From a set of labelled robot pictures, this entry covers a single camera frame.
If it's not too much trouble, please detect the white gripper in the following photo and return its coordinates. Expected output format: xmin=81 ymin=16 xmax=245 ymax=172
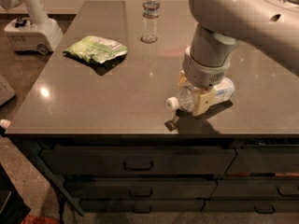
xmin=178 ymin=47 xmax=230 ymax=117

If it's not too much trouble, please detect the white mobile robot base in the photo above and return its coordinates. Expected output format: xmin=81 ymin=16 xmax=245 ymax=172
xmin=0 ymin=0 xmax=64 ymax=55

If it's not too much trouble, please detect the orange object on floor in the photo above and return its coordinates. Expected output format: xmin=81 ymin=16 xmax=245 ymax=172
xmin=21 ymin=216 xmax=60 ymax=224

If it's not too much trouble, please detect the dark grey drawer cabinet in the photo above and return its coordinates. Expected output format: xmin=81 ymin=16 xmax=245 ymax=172
xmin=9 ymin=134 xmax=299 ymax=215

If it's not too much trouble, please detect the dark bag on floor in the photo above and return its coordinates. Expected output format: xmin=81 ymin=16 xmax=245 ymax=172
xmin=0 ymin=165 xmax=30 ymax=224

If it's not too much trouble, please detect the green snack bag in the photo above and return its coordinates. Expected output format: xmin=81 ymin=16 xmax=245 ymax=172
xmin=64 ymin=35 xmax=128 ymax=63

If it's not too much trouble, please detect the clear water bottle red label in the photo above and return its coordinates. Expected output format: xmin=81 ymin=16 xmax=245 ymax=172
xmin=141 ymin=0 xmax=160 ymax=43

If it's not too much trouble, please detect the blue label plastic bottle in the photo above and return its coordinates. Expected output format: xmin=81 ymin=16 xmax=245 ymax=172
xmin=166 ymin=77 xmax=235 ymax=113

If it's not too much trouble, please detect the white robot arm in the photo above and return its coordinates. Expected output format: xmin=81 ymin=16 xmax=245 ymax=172
xmin=179 ymin=0 xmax=299 ymax=117

